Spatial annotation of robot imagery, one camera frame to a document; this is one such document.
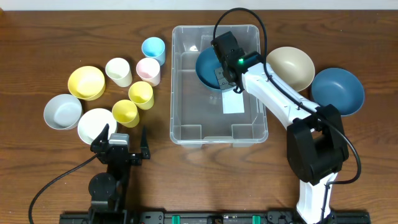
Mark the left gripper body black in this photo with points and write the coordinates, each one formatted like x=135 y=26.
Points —
x=134 y=160

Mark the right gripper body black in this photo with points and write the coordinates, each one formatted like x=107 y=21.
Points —
x=222 y=76

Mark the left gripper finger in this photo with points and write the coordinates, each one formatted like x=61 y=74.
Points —
x=101 y=141
x=145 y=152

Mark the dark blue bowl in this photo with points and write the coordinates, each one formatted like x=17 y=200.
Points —
x=210 y=71
x=340 y=88

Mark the yellow cup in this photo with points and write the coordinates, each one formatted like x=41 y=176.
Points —
x=125 y=112
x=142 y=95

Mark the beige bowl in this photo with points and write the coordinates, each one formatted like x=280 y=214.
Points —
x=292 y=65

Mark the cream cup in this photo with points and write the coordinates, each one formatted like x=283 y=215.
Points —
x=118 y=69

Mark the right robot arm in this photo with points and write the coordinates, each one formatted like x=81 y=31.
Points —
x=316 y=143

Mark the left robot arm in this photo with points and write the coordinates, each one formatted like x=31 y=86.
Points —
x=108 y=189

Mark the white label in container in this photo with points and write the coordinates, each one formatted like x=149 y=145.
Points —
x=232 y=102

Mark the clear plastic storage container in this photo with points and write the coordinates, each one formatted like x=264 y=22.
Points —
x=196 y=112

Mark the white bowl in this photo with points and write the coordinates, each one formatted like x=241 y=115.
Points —
x=92 y=123

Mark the grey bowl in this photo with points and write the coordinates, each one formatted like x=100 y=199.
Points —
x=63 y=112

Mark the yellow bowl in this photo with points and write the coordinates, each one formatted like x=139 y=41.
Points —
x=87 y=83

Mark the light blue cup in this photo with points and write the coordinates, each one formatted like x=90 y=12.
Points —
x=154 y=47

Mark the pink cup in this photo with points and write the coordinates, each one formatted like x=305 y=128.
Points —
x=148 y=69

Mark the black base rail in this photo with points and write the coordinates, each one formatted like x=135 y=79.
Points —
x=273 y=216

